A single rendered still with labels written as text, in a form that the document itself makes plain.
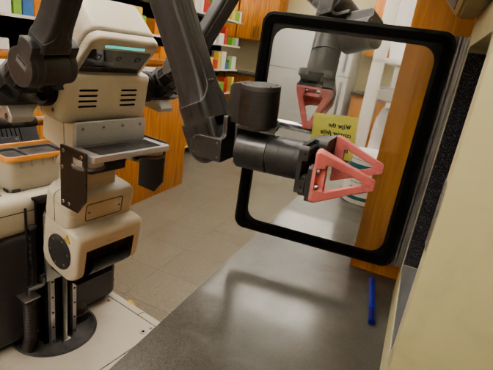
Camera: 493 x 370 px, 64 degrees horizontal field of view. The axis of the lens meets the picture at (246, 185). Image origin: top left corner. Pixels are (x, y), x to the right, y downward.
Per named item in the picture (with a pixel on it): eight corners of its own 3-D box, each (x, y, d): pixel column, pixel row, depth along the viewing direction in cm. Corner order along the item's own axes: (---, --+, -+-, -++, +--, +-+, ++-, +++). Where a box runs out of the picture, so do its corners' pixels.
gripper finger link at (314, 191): (384, 152, 52) (315, 139, 55) (378, 163, 46) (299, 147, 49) (373, 200, 54) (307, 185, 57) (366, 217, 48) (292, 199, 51)
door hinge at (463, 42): (400, 266, 72) (469, 37, 59) (399, 272, 70) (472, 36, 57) (391, 263, 72) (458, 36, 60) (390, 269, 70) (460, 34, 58)
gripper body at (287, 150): (331, 136, 59) (285, 128, 62) (313, 147, 50) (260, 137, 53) (324, 178, 61) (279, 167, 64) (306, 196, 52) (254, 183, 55)
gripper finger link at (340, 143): (389, 143, 58) (326, 132, 61) (384, 152, 52) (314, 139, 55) (379, 187, 60) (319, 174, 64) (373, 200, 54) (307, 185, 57)
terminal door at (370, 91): (390, 269, 71) (460, 32, 59) (233, 225, 80) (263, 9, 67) (390, 266, 72) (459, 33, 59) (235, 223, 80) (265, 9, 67)
